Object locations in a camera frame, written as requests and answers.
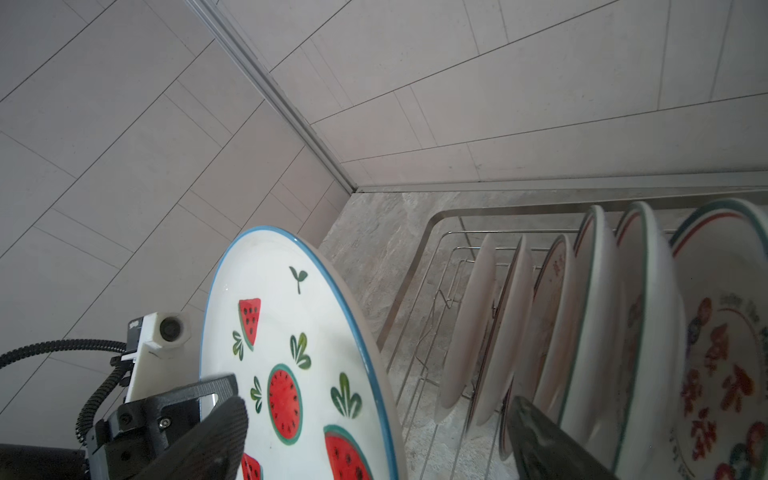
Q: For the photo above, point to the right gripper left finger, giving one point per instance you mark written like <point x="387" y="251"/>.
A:
<point x="212" y="449"/>

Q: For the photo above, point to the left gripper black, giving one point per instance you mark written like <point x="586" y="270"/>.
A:
<point x="128" y="441"/>

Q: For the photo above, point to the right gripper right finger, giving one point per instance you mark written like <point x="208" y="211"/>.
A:
<point x="544" y="451"/>

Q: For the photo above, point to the watermelon pattern plate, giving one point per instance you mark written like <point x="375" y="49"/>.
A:
<point x="284" y="323"/>

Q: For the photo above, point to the orange sunburst plate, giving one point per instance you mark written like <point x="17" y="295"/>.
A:
<point x="550" y="307"/>
<point x="505" y="342"/>
<point x="469" y="330"/>

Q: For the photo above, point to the red text white plate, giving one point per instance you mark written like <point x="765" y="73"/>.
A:
<point x="651" y="356"/>

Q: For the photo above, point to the rearmost white plate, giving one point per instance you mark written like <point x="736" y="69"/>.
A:
<point x="720" y="431"/>

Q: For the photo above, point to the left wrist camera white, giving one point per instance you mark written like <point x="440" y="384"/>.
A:
<point x="159" y="350"/>

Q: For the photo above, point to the metal wire dish rack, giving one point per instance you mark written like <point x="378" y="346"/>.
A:
<point x="426" y="309"/>

